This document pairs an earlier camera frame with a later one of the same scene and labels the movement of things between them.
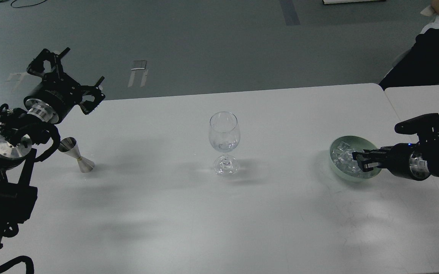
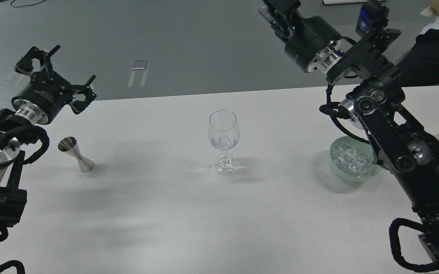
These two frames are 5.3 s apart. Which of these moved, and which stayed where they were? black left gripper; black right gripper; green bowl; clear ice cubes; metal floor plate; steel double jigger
Moved: black right gripper; black left gripper
Stayed: metal floor plate; clear ice cubes; green bowl; steel double jigger
